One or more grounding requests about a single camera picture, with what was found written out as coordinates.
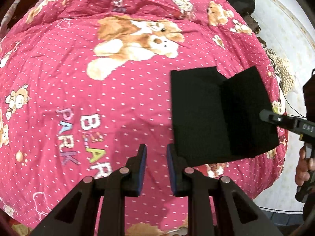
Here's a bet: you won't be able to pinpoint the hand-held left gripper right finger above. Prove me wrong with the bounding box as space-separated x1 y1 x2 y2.
167 143 283 236

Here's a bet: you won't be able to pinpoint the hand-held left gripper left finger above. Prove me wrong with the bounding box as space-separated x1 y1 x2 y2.
30 144 147 236

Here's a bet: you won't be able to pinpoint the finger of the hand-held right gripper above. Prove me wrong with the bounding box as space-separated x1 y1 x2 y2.
259 109 299 131

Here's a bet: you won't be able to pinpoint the black pants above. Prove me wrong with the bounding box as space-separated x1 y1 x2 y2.
170 65 280 168

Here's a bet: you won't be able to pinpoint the person's right hand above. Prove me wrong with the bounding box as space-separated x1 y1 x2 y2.
295 146 314 187

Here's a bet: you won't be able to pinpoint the red cartoon printed bed sheet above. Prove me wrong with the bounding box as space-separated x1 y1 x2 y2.
267 64 290 177

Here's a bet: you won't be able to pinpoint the cream knitted cloth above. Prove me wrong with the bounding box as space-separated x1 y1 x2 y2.
268 50 296 94

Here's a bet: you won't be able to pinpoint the grey white patterned cloth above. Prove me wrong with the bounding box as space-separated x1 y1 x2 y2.
264 47 279 62

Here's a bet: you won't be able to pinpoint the brown cloth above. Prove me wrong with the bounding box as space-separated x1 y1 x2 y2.
246 13 268 48

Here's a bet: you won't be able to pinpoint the pink printed bear quilt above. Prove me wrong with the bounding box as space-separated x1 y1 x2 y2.
0 0 289 236

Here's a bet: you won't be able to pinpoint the thin black cable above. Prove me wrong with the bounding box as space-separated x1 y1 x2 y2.
283 91 307 118

